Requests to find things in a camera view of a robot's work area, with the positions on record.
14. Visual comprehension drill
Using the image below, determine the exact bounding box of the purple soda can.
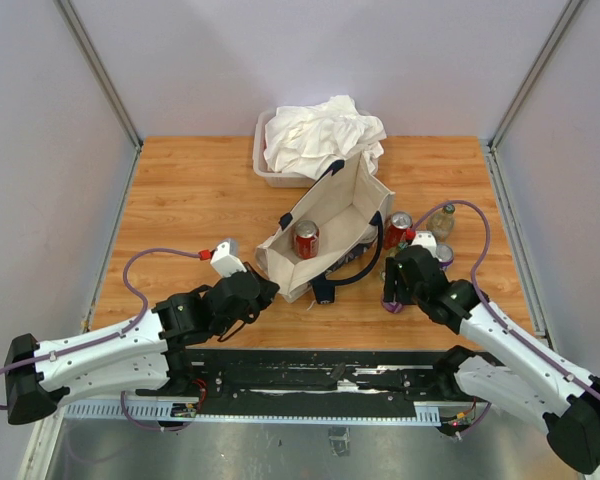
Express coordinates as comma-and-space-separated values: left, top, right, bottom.
435, 243, 455, 271
381, 300, 405, 314

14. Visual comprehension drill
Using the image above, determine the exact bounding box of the red soda can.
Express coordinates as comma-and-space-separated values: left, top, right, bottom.
292, 220, 320, 260
383, 211, 415, 250

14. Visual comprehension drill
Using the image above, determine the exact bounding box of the clear glass bottle green cap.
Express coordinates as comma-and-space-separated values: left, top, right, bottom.
426, 203, 455, 242

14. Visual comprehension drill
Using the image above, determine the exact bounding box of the cream canvas tote bag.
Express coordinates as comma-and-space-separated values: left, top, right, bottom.
255, 156, 395, 303

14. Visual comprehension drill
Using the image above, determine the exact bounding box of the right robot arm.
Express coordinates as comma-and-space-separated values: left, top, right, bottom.
384, 245, 600, 475

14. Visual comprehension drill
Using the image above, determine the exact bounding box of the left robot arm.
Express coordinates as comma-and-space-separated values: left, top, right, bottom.
4, 271, 279, 425

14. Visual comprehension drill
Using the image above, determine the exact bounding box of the white plastic basket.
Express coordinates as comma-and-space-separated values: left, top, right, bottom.
252, 109, 381, 189

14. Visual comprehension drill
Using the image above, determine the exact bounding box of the white crumpled cloth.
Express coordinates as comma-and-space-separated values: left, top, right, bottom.
262, 95, 387, 180

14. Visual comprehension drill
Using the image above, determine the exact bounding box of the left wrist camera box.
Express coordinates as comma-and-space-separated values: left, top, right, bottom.
198, 238, 247, 278

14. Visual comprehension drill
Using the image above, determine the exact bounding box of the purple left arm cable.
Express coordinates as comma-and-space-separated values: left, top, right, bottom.
0, 247, 209, 434

